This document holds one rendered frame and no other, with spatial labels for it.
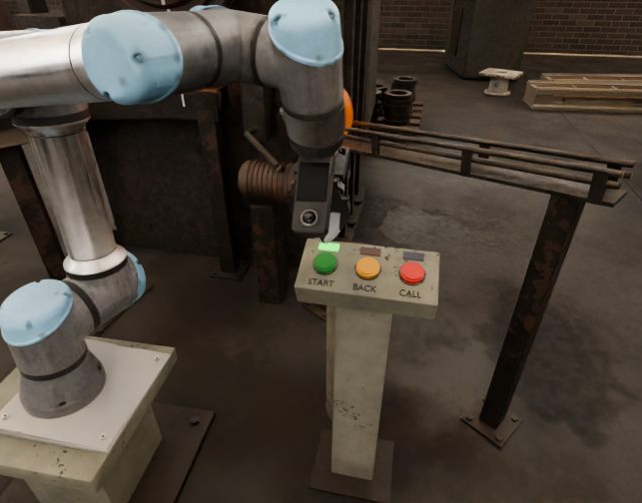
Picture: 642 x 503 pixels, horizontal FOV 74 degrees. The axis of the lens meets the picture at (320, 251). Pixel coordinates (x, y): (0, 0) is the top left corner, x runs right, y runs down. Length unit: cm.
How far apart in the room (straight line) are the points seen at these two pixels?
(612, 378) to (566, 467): 39
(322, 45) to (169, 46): 15
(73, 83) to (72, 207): 39
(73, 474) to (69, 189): 50
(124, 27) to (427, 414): 115
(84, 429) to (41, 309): 24
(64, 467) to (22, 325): 26
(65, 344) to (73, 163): 33
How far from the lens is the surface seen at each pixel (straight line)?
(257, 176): 134
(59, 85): 54
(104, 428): 96
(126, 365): 106
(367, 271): 73
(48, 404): 99
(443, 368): 143
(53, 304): 89
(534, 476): 129
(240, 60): 52
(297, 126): 53
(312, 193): 55
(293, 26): 47
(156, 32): 44
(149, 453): 123
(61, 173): 86
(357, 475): 116
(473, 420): 132
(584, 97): 454
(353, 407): 95
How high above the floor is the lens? 103
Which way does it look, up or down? 33 degrees down
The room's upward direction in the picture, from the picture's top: straight up
